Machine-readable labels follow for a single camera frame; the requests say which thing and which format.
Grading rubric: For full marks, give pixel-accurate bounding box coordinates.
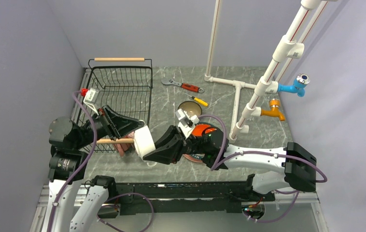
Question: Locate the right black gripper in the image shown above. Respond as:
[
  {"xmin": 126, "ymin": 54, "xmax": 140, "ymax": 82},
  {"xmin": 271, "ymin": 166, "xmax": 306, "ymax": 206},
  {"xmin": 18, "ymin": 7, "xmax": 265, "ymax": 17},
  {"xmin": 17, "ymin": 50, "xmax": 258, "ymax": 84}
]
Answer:
[{"xmin": 142, "ymin": 125, "xmax": 209, "ymax": 165}]

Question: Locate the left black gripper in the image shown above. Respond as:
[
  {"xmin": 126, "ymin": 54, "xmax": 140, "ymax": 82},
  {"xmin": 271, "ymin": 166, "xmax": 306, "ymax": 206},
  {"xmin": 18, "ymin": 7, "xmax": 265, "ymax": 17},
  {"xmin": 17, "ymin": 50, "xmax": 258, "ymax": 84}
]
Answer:
[{"xmin": 74, "ymin": 104, "xmax": 144, "ymax": 148}]

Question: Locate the light pink mug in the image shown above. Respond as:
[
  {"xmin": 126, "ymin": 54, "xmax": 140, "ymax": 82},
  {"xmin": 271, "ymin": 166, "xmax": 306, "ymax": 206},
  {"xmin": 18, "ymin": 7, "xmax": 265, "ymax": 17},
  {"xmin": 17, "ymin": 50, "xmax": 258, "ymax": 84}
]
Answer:
[{"xmin": 125, "ymin": 132, "xmax": 135, "ymax": 151}]

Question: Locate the salmon pink mug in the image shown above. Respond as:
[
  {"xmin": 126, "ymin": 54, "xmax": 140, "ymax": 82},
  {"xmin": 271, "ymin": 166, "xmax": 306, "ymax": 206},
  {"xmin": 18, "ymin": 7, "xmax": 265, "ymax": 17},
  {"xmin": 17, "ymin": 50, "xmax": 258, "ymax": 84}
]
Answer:
[{"xmin": 114, "ymin": 144, "xmax": 130, "ymax": 157}]

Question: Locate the white enamel cup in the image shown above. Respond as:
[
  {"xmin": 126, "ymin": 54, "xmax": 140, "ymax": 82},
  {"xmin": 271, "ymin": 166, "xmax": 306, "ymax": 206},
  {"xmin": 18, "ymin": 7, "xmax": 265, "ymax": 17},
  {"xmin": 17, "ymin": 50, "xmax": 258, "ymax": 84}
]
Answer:
[{"xmin": 133, "ymin": 126, "xmax": 156, "ymax": 167}]

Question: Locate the black wire dish rack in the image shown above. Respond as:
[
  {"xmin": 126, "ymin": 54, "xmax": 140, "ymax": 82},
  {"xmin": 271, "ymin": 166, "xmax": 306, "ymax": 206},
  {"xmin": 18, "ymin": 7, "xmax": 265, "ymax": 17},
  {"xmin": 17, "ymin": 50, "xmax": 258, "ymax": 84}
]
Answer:
[{"xmin": 72, "ymin": 58, "xmax": 153, "ymax": 152}]

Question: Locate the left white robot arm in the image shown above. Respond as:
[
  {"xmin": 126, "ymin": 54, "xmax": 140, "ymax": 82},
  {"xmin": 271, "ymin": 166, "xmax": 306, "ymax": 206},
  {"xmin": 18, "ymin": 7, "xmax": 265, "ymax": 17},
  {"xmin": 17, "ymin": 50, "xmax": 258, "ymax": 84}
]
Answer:
[{"xmin": 42, "ymin": 105, "xmax": 145, "ymax": 232}]

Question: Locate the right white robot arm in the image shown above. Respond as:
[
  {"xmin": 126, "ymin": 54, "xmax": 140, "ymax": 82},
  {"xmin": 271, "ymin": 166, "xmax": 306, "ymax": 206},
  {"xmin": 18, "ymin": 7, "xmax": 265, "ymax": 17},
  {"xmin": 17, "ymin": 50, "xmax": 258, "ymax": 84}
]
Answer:
[{"xmin": 134, "ymin": 123, "xmax": 318, "ymax": 201}]

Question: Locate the beige pink plate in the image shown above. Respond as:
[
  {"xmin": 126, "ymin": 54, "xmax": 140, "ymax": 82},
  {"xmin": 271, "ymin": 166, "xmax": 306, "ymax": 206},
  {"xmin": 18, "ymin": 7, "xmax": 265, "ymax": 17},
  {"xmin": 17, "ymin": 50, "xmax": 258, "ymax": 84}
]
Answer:
[{"xmin": 183, "ymin": 154, "xmax": 204, "ymax": 163}]

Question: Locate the orange bowl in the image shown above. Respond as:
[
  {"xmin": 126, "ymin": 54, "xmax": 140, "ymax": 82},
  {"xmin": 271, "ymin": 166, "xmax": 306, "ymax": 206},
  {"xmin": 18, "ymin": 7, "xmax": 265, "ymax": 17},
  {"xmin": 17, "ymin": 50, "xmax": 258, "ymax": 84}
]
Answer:
[{"xmin": 192, "ymin": 123, "xmax": 218, "ymax": 137}]

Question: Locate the dark brown bowl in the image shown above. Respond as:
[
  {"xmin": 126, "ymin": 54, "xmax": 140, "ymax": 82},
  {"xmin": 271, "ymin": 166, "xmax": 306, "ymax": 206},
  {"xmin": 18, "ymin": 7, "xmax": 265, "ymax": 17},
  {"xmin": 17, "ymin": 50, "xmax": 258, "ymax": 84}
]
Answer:
[{"xmin": 178, "ymin": 101, "xmax": 202, "ymax": 117}]

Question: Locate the orange faucet tap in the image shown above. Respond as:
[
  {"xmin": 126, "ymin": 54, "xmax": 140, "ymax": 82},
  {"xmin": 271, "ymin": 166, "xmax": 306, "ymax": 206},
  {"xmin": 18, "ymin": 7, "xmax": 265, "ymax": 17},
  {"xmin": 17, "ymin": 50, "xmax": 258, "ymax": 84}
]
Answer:
[{"xmin": 260, "ymin": 99, "xmax": 286, "ymax": 121}]

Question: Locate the blue faucet tap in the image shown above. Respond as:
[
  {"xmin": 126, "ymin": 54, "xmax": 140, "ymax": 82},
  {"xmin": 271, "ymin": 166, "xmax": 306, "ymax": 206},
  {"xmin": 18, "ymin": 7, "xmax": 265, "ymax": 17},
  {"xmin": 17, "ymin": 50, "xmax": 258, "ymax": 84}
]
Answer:
[{"xmin": 277, "ymin": 73, "xmax": 310, "ymax": 97}]

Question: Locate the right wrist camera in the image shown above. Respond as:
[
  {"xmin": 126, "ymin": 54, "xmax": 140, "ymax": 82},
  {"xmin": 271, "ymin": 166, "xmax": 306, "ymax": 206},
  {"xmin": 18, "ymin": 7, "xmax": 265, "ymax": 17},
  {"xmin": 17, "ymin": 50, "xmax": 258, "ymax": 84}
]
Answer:
[{"xmin": 175, "ymin": 109, "xmax": 199, "ymax": 139}]

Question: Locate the yellow handled screwdriver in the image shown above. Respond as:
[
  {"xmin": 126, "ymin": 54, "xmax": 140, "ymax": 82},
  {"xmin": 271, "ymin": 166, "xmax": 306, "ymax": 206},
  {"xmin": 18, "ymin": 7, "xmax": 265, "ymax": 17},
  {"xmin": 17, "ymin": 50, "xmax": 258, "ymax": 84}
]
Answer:
[{"xmin": 186, "ymin": 94, "xmax": 209, "ymax": 107}]

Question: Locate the red handled adjustable wrench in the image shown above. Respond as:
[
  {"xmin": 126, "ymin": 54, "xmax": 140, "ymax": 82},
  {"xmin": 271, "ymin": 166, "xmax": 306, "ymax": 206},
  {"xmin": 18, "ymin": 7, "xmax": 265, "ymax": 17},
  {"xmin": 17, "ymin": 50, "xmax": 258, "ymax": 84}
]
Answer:
[{"xmin": 161, "ymin": 78, "xmax": 204, "ymax": 93}]

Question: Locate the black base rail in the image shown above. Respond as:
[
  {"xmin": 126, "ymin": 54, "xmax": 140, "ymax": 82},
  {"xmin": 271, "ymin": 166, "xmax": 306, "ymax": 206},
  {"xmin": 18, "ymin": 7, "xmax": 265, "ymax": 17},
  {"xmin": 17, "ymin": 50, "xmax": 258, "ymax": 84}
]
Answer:
[{"xmin": 100, "ymin": 181, "xmax": 275, "ymax": 218}]

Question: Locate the white pvc pipe frame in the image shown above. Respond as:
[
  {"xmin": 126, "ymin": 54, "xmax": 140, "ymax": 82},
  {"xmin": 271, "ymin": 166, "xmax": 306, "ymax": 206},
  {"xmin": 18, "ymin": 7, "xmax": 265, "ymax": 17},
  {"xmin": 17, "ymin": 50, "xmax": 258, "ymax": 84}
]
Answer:
[{"xmin": 204, "ymin": 0, "xmax": 330, "ymax": 143}]

